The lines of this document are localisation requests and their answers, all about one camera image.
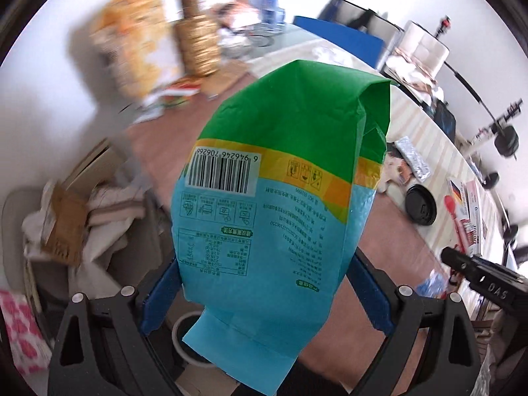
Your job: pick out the green and blue snack packet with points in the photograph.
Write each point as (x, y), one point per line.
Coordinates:
(280, 181)

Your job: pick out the cream striped tablecloth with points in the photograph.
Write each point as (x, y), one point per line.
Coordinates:
(420, 111)

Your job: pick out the white round cup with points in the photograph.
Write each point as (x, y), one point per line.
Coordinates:
(181, 340)

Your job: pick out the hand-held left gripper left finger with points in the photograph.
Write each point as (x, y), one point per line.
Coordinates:
(159, 297)

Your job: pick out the white printed box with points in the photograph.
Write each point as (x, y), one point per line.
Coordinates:
(472, 202)

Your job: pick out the red and white booklet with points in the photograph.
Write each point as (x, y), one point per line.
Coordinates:
(183, 88)

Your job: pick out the printed magazine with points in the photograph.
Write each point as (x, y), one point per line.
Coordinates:
(396, 171)

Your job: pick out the grey trash bin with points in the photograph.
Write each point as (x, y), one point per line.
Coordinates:
(123, 264)

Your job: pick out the flat brown cardboard sheet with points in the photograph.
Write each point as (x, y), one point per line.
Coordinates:
(225, 78)

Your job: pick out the black plastic cup lid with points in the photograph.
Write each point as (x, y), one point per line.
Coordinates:
(420, 205)

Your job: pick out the brown cardboard piece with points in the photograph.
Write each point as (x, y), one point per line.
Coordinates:
(66, 222)

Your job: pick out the pink patterned bag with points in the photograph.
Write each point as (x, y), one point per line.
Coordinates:
(20, 330)

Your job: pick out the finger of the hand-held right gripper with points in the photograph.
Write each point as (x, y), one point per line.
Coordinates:
(456, 260)

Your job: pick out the blue box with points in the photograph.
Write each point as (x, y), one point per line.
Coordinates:
(346, 37)

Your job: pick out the black barbell weight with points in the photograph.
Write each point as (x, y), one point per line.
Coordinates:
(506, 140)

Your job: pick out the crumpled blue plastic wrapper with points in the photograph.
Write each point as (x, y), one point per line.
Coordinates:
(433, 284)

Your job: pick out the silver foil packet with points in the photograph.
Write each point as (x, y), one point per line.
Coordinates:
(412, 159)

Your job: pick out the gold wrapped jar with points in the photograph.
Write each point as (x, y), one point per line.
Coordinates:
(198, 37)

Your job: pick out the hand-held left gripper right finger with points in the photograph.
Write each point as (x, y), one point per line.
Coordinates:
(373, 299)

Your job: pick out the yellow snack bag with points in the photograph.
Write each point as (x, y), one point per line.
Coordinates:
(136, 37)

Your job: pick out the white chair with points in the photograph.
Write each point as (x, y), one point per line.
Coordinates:
(427, 49)

